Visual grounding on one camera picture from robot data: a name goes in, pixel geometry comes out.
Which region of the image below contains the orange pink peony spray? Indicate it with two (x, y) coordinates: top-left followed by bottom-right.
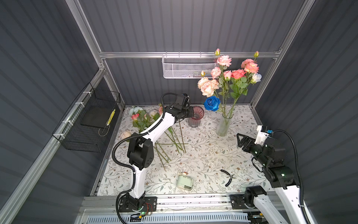
(229, 51), (262, 116)

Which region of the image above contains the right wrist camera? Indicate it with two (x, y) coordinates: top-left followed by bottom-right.
(255, 125), (273, 146)

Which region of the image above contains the aluminium front rail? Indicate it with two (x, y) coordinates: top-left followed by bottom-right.
(77, 193), (235, 218)

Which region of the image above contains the white blue rose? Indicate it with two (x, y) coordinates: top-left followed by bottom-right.
(250, 73), (262, 84)

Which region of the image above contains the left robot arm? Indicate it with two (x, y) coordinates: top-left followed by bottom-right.
(112, 104), (194, 211)

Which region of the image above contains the pink rose stem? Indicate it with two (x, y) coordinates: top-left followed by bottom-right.
(223, 71), (232, 81)

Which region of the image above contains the cream rose stem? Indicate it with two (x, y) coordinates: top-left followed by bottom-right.
(200, 80), (219, 98)

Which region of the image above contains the flower bunch on table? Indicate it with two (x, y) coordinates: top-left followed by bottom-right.
(127, 104), (186, 170)

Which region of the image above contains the white wire wall basket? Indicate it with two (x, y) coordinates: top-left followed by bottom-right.
(161, 53), (219, 79)

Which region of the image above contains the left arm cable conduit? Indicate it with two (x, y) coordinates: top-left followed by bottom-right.
(111, 92), (180, 224)

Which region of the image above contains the pink peony flower spray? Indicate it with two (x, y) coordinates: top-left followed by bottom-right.
(214, 48), (232, 109)

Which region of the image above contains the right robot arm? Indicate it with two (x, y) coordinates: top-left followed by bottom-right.
(236, 130), (315, 224)

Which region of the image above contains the coral red rose stem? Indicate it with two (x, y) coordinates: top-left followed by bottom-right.
(222, 69), (249, 116)

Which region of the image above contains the black wire wall basket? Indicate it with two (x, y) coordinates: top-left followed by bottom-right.
(53, 84), (122, 153)

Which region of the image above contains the dark red glass vase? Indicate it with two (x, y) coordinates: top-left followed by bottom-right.
(187, 106), (205, 128)

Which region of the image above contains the cream white flower spray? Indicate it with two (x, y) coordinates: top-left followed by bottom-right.
(197, 68), (224, 113)

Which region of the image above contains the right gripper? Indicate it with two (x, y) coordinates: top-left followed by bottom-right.
(237, 132), (267, 167)

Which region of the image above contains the clear frosted glass vase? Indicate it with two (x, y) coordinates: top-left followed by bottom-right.
(215, 115), (232, 137)

